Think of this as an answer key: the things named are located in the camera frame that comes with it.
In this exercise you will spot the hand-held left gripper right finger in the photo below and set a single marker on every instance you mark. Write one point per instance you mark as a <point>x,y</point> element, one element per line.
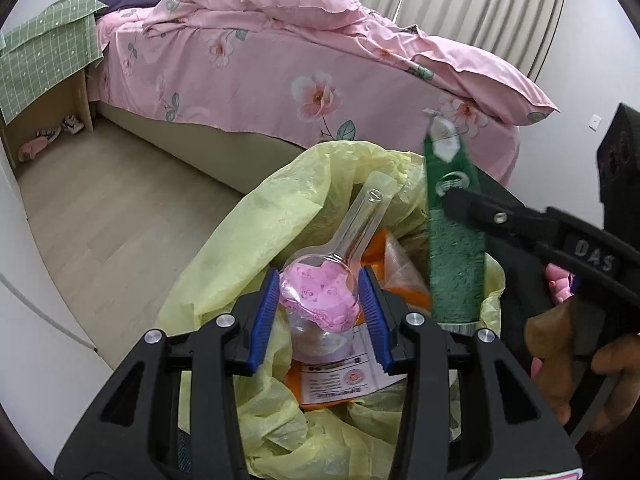
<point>372,310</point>

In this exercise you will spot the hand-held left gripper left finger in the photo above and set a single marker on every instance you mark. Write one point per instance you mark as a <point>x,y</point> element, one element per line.
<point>266,310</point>

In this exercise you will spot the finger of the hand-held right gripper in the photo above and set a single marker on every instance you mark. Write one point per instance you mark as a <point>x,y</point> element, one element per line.
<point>492,217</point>

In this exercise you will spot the orange packet white label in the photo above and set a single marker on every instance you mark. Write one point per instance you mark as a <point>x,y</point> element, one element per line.
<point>415,300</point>

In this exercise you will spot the green snack packet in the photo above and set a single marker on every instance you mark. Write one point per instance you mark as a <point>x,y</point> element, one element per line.
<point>455,265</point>

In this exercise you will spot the yellow plastic trash bag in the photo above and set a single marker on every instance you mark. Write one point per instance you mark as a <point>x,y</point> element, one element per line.
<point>240,240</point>

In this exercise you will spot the dark trash bin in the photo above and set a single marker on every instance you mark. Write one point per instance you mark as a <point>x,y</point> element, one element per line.
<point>184,452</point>

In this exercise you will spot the person's right hand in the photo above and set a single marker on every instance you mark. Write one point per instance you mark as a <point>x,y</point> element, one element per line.
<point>555,360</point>

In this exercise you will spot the pink caterpillar toy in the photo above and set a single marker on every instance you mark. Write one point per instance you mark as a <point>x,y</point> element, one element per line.
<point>557,285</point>

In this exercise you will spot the beige bed base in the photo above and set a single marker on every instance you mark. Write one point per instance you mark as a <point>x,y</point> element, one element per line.
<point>200,145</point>

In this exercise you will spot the white wardrobe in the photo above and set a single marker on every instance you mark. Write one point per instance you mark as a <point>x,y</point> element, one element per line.
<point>35,310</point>

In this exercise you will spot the pink floral bedsheet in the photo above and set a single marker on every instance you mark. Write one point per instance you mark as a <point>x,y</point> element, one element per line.
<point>240,80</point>

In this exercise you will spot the pink slipper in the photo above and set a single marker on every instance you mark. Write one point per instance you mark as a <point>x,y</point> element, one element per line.
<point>32,149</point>

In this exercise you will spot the wooden nightstand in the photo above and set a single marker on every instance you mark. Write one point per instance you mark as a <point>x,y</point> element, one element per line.
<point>60,105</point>

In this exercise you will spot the pink floral duvet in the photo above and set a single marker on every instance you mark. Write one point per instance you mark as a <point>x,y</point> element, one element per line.
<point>280,5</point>

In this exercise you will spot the green checked cloth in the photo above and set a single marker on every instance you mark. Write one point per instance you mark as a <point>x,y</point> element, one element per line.
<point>40,60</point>

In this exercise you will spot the white wall socket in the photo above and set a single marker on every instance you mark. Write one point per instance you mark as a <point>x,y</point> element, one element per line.
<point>595,122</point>

